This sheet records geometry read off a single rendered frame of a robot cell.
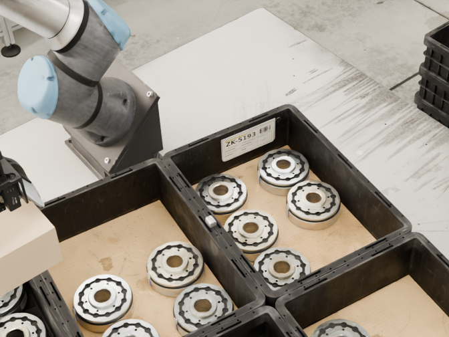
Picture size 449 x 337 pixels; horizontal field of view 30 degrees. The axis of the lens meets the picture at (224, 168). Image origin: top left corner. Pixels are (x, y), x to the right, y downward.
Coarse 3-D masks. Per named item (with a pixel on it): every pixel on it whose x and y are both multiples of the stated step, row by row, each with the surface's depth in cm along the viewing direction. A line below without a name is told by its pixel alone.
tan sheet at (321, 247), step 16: (256, 160) 172; (240, 176) 169; (256, 176) 169; (256, 192) 166; (256, 208) 163; (272, 208) 163; (288, 224) 160; (336, 224) 159; (352, 224) 159; (288, 240) 157; (304, 240) 157; (320, 240) 157; (336, 240) 157; (352, 240) 156; (368, 240) 156; (320, 256) 154; (336, 256) 154
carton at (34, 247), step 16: (32, 208) 125; (0, 224) 123; (16, 224) 123; (32, 224) 123; (48, 224) 123; (0, 240) 121; (16, 240) 121; (32, 240) 121; (48, 240) 123; (0, 256) 119; (16, 256) 120; (32, 256) 123; (48, 256) 125; (0, 272) 120; (16, 272) 122; (32, 272) 125; (0, 288) 122
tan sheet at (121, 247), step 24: (144, 216) 162; (168, 216) 162; (72, 240) 159; (96, 240) 158; (120, 240) 158; (144, 240) 158; (168, 240) 158; (72, 264) 155; (96, 264) 154; (120, 264) 154; (144, 264) 154; (72, 288) 151; (144, 288) 150; (72, 312) 147; (144, 312) 146; (168, 312) 146; (96, 336) 143; (168, 336) 143
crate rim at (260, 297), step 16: (160, 160) 159; (112, 176) 156; (80, 192) 154; (176, 192) 153; (48, 208) 152; (192, 208) 150; (224, 256) 142; (48, 272) 141; (240, 272) 139; (48, 288) 138; (256, 288) 137; (64, 304) 136; (256, 304) 135; (64, 320) 134; (224, 320) 133; (80, 336) 133; (192, 336) 131
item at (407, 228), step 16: (272, 112) 168; (224, 128) 165; (240, 128) 165; (192, 144) 162; (176, 176) 156; (192, 192) 153; (208, 208) 150; (224, 240) 144; (384, 240) 143; (240, 256) 142; (352, 256) 141; (256, 272) 139; (320, 272) 139; (288, 288) 137; (272, 304) 137
